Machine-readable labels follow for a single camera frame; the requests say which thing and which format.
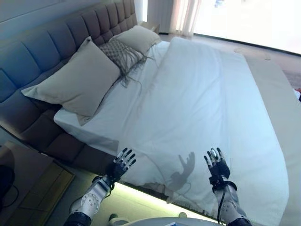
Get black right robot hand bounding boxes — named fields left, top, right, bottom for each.
left=203, top=147, right=230, bottom=180

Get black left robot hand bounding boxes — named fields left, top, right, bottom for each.
left=110, top=147, right=137, bottom=182

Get white duvet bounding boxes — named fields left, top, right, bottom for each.
left=115, top=36, right=290, bottom=216

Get white fitted bed sheet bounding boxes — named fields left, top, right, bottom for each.
left=53, top=41, right=170, bottom=156

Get beige bed runner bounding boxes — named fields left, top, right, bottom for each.
left=246, top=58, right=301, bottom=226

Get wooden glass-topped nightstand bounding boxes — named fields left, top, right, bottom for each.
left=0, top=141, right=76, bottom=226

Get large beige pillow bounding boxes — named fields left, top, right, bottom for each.
left=21, top=36, right=121, bottom=125

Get patterned grey floor rug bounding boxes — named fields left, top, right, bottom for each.
left=281, top=68, right=301, bottom=89

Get woven fringed grey cushion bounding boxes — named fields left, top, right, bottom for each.
left=98, top=37, right=157, bottom=95

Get small beige pillow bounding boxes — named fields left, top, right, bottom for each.
left=110, top=25, right=162, bottom=53

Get small wooden nightstand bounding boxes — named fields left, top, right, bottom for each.
left=140, top=21, right=160, bottom=32

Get large bright window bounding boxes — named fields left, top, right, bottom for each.
left=194, top=0, right=301, bottom=51

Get sheer pale curtain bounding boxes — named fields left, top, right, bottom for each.
left=173, top=0, right=203, bottom=36

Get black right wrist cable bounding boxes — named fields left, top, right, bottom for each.
left=217, top=180, right=228, bottom=223

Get black round cabled device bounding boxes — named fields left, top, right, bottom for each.
left=0, top=164, right=19, bottom=203

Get brown tufted bed frame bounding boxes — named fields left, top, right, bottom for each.
left=0, top=0, right=138, bottom=168

